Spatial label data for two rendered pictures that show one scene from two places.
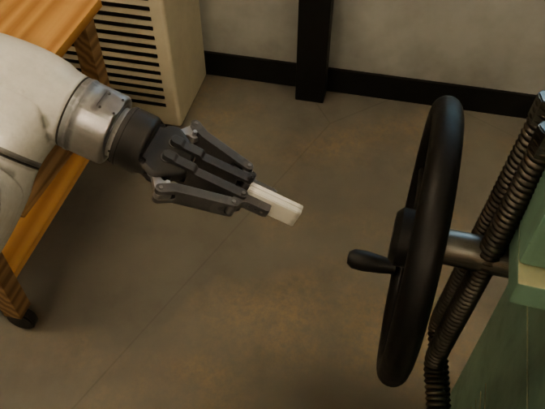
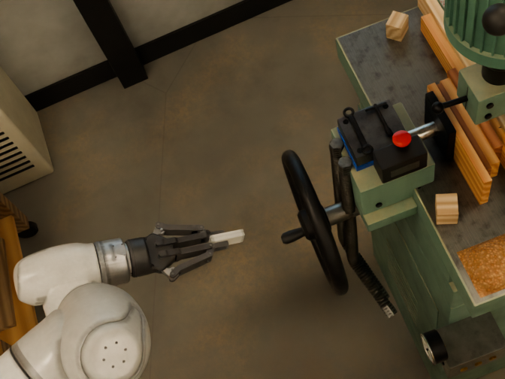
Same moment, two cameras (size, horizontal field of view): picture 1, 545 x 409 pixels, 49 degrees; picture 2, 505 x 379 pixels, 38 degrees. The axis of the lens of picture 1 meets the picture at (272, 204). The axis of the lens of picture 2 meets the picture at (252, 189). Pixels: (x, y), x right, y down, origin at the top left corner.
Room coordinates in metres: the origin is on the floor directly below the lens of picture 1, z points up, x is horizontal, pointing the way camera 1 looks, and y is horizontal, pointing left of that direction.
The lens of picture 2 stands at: (-0.18, 0.09, 2.06)
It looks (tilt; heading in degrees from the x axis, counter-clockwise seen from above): 60 degrees down; 345
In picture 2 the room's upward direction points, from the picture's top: 22 degrees counter-clockwise
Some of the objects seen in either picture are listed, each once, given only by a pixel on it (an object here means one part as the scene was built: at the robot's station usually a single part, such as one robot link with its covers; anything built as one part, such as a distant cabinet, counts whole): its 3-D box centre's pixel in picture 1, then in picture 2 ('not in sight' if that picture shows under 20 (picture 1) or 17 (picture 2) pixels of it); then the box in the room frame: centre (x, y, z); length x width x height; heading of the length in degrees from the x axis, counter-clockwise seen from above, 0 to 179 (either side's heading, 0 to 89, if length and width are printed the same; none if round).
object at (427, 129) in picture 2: not in sight; (423, 132); (0.33, -0.37, 0.95); 0.09 x 0.07 x 0.09; 164
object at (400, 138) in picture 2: not in sight; (401, 138); (0.31, -0.30, 1.02); 0.03 x 0.03 x 0.01
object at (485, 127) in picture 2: not in sight; (473, 115); (0.31, -0.46, 0.93); 0.18 x 0.02 x 0.06; 164
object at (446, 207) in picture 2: not in sight; (446, 209); (0.20, -0.31, 0.92); 0.04 x 0.03 x 0.04; 143
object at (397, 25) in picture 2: not in sight; (397, 26); (0.56, -0.50, 0.92); 0.04 x 0.03 x 0.04; 117
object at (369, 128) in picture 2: not in sight; (380, 140); (0.34, -0.29, 0.99); 0.13 x 0.11 x 0.06; 164
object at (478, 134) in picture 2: not in sight; (467, 127); (0.30, -0.44, 0.92); 0.19 x 0.02 x 0.05; 164
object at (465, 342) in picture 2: not in sight; (468, 345); (0.07, -0.27, 0.58); 0.12 x 0.08 x 0.08; 74
